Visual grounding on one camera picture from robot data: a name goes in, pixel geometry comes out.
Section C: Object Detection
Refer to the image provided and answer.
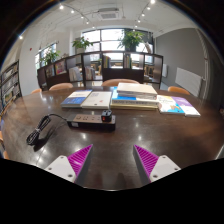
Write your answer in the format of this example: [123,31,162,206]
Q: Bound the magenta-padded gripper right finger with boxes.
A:
[132,144,182,185]

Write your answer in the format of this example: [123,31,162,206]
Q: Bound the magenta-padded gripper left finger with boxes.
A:
[44,143,94,185]

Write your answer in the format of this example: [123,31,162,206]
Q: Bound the black power strip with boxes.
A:
[66,113,117,132]

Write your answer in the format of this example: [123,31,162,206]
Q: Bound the colourful illustrated book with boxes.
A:
[156,94,186,116]

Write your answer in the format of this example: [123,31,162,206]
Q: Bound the olive-edged book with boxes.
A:
[109,99,159,111]

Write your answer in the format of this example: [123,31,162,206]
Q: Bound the blue-covered book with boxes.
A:
[60,89,93,109]

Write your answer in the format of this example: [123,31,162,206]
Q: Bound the white-covered book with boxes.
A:
[80,91,113,110]

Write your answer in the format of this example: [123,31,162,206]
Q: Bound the blue and white book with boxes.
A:
[110,86,159,107]

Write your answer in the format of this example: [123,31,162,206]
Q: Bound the orange chairs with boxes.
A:
[30,78,192,96]

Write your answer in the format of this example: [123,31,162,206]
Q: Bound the dark open shelf unit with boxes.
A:
[36,50,164,92]

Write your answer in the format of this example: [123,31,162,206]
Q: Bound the tall bookshelf with books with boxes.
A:
[0,59,23,108]

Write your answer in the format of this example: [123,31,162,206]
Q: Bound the green potted plant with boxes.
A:
[71,36,94,54]
[41,49,61,66]
[117,29,145,53]

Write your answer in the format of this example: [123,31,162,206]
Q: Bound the ceiling air conditioner unit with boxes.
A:
[96,7,121,21]

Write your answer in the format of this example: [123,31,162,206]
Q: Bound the ceiling spot lights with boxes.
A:
[18,0,158,41]

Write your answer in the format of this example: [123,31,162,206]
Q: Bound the black bundled power cable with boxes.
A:
[25,113,69,147]

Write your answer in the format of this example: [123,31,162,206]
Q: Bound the large white wall radiator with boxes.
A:
[174,67,204,98]

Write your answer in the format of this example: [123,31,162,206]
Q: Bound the small white wall radiator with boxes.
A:
[161,63,168,78]

